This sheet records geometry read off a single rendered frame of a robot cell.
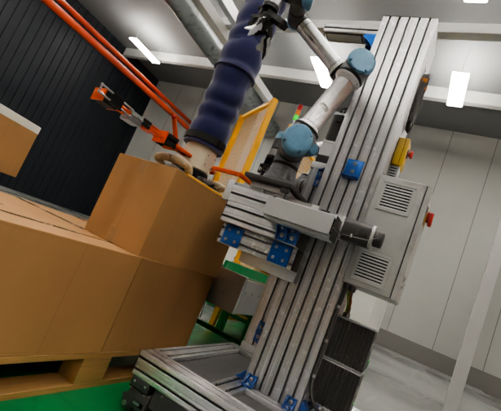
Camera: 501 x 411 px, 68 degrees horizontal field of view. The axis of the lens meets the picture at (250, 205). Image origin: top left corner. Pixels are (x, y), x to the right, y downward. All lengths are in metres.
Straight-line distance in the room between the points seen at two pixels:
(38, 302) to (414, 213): 1.37
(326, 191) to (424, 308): 9.21
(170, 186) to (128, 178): 0.26
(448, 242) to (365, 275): 9.52
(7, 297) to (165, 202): 0.66
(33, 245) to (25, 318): 0.24
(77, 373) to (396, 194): 1.41
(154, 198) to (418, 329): 9.59
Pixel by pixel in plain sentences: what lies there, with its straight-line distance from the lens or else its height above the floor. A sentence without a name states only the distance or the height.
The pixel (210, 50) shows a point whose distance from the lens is 9.30.
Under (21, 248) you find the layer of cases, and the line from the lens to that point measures 1.29.
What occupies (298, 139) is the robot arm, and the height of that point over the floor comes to 1.19.
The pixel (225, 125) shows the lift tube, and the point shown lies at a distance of 1.98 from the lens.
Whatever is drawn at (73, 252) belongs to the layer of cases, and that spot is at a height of 0.50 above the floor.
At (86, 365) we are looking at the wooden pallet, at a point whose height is 0.09.
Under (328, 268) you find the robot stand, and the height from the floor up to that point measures 0.79.
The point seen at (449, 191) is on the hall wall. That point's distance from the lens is 11.39.
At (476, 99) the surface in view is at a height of 6.00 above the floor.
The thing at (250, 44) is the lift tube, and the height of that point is 1.74.
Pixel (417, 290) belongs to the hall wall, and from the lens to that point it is 10.79.
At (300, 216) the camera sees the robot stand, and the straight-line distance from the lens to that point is 1.35.
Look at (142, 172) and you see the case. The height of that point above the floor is 0.88.
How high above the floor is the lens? 0.69
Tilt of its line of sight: 8 degrees up
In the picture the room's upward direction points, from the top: 22 degrees clockwise
